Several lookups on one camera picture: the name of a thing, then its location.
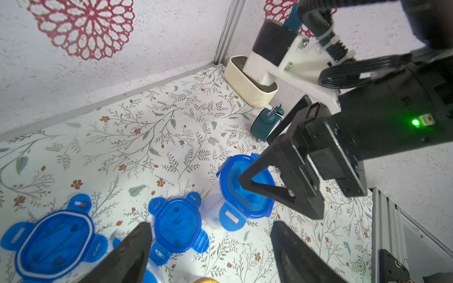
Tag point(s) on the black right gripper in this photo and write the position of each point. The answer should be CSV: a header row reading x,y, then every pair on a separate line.
x,y
406,110

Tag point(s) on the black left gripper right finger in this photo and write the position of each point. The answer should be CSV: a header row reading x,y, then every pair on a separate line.
x,y
296,261

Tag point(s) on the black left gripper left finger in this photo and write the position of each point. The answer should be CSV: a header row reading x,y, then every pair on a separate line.
x,y
127,262

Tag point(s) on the blue lid front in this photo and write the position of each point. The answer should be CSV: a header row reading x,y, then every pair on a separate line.
x,y
239,204

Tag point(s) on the clear plastic container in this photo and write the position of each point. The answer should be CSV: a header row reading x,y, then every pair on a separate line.
x,y
210,208

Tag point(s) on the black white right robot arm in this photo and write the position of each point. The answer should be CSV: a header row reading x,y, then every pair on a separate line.
x,y
419,181

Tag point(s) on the teal small object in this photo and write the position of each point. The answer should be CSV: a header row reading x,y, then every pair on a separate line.
x,y
267,120

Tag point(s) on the cream box green window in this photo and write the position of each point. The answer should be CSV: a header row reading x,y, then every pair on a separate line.
x,y
251,92

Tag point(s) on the blue lid right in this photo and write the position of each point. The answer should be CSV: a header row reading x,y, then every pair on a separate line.
x,y
178,227

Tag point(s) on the yellow cap bottle centre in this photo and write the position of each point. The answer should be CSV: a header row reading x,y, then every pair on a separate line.
x,y
205,280

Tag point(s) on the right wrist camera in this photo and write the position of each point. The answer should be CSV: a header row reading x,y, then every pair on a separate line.
x,y
280,53

